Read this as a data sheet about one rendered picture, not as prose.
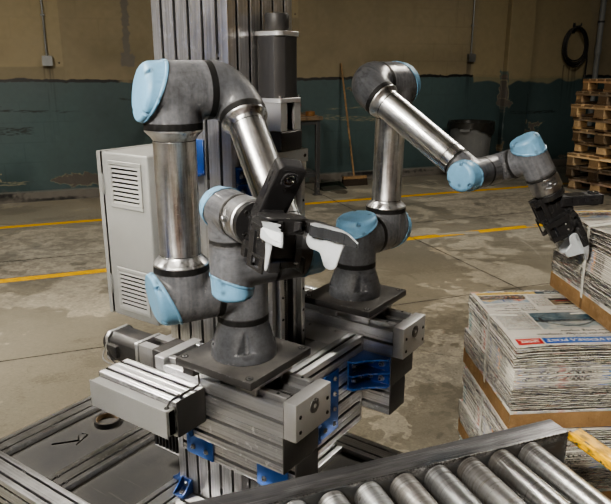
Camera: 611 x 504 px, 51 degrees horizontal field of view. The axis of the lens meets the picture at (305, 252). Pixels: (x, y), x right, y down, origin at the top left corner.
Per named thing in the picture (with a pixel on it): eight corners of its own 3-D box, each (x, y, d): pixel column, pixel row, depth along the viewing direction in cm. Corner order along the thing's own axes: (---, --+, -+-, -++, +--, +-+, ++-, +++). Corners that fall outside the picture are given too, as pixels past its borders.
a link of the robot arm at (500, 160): (458, 163, 163) (497, 150, 155) (480, 158, 171) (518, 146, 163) (466, 193, 163) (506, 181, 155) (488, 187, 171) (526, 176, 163)
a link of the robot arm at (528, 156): (511, 136, 161) (543, 125, 155) (529, 173, 164) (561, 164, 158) (500, 150, 156) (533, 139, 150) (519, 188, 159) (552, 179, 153)
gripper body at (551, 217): (543, 238, 167) (524, 198, 164) (573, 221, 166) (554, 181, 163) (556, 246, 160) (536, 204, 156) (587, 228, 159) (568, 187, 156)
